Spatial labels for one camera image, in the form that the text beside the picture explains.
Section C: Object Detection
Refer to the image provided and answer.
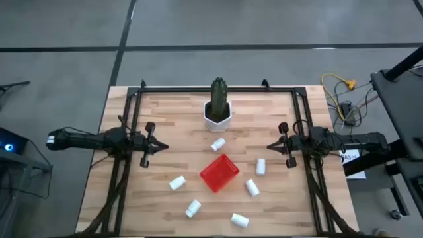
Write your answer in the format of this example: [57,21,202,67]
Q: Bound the grey metal stand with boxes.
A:
[0,151,54,238]

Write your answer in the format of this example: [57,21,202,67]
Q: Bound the white paper sheet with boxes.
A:
[338,149,367,180]

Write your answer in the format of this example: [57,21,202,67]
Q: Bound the white pill bottle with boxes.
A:
[210,137,227,153]
[230,212,250,229]
[245,178,260,197]
[169,175,186,192]
[255,157,266,176]
[184,198,202,219]

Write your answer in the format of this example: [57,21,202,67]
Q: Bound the black power strip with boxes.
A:
[340,101,357,127]

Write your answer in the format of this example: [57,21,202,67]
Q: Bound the black aluminium rig frame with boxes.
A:
[75,79,360,238]

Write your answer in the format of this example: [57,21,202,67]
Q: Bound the black side table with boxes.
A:
[342,67,423,219]

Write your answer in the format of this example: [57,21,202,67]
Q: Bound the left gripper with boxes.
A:
[132,121,170,169]

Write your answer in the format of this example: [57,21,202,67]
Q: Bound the black diagonal pole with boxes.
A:
[383,45,423,82]

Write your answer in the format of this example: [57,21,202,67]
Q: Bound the black braided cable bundle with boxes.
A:
[305,155,356,238]
[77,155,133,238]

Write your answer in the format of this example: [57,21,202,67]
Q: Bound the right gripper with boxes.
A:
[266,121,303,169]

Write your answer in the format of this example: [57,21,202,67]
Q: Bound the black tripod leg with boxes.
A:
[0,80,31,112]

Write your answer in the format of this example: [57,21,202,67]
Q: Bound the cactus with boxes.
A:
[203,77,233,133]

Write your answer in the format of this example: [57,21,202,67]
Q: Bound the yellow extension cable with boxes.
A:
[321,73,357,122]

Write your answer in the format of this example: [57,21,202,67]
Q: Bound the red plastic basket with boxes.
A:
[199,153,241,194]

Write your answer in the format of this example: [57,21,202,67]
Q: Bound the black computer with blue light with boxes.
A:
[0,127,30,156]

